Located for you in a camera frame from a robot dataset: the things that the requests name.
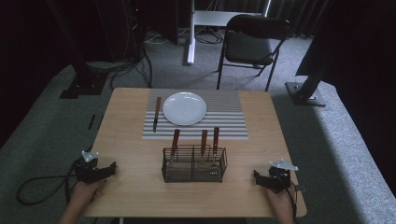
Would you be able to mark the black metal stand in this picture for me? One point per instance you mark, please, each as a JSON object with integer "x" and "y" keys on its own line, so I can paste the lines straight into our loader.
{"x": 84, "y": 85}
{"x": 306, "y": 95}

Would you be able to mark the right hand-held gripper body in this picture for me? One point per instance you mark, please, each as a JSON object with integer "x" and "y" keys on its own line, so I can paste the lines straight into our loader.
{"x": 280, "y": 178}

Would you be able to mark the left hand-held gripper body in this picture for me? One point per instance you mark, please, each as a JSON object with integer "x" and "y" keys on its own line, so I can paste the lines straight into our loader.
{"x": 87, "y": 172}

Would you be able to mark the black curtain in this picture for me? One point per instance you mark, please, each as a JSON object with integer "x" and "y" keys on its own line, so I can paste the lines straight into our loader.
{"x": 361, "y": 62}
{"x": 28, "y": 46}

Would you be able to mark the white desk frame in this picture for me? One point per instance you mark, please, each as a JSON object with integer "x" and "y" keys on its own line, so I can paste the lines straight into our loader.
{"x": 190, "y": 46}

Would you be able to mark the white round plate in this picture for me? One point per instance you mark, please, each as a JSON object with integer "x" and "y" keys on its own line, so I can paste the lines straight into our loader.
{"x": 184, "y": 109}

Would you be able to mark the grey striped placemat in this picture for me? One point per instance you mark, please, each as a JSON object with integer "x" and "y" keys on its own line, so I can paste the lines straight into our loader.
{"x": 225, "y": 119}

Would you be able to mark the person's left hand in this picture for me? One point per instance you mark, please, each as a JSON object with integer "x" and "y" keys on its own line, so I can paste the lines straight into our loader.
{"x": 87, "y": 190}

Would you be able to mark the black tape strip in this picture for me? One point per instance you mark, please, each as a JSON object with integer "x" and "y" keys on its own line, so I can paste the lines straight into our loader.
{"x": 91, "y": 122}

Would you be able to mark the person's right hand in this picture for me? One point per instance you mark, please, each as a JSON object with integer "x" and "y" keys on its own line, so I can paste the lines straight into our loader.
{"x": 280, "y": 200}

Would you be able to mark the black folding chair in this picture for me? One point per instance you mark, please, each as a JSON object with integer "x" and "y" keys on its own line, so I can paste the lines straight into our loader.
{"x": 249, "y": 46}

